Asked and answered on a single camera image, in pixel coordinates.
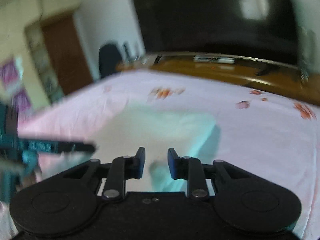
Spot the curved black television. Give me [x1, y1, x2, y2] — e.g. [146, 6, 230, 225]
[133, 0, 298, 66]

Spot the wooden tv cabinet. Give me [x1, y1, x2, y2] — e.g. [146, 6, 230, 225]
[117, 55, 319, 106]

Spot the black remote control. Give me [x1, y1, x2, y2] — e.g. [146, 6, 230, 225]
[255, 65, 280, 76]

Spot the left glass table lamp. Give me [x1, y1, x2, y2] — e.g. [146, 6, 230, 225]
[121, 41, 144, 64]

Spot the black office chair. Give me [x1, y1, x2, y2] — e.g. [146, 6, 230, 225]
[98, 43, 123, 79]

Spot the white sock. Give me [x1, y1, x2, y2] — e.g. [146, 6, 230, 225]
[91, 106, 220, 192]

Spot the brown wooden door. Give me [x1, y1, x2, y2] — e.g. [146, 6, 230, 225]
[41, 15, 93, 95]

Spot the silver set-top box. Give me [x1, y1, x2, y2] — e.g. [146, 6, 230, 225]
[193, 55, 235, 64]

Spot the pink floral bed sheet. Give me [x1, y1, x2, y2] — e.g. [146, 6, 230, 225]
[1, 71, 319, 239]

